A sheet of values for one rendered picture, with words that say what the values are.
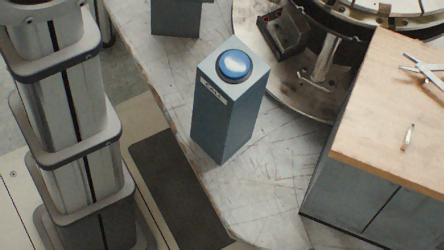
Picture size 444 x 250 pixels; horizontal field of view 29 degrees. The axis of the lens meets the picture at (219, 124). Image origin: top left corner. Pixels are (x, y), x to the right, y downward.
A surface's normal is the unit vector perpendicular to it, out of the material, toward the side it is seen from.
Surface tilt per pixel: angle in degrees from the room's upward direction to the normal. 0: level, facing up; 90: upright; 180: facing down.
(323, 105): 0
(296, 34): 90
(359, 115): 0
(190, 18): 90
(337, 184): 90
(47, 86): 90
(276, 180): 0
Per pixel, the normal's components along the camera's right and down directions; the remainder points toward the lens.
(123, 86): 0.07, -0.38
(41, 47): 0.47, 0.83
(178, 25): -0.05, 0.92
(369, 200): -0.37, 0.85
